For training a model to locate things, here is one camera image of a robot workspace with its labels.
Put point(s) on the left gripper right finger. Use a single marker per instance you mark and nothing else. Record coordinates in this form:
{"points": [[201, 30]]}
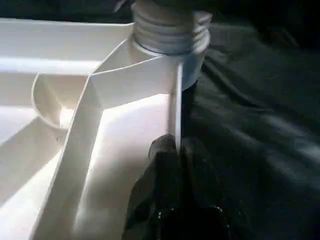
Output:
{"points": [[205, 200]]}

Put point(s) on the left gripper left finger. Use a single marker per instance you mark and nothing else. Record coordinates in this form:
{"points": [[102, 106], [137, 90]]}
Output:
{"points": [[152, 200]]}

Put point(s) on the white plastic table top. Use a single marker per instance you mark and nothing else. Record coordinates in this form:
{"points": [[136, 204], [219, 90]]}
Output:
{"points": [[100, 100]]}

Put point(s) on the white plastic table leg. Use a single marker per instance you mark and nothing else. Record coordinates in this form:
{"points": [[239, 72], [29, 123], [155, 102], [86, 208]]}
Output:
{"points": [[170, 25]]}

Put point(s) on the black work mat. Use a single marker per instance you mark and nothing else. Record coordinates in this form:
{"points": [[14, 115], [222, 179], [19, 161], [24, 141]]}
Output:
{"points": [[260, 125]]}

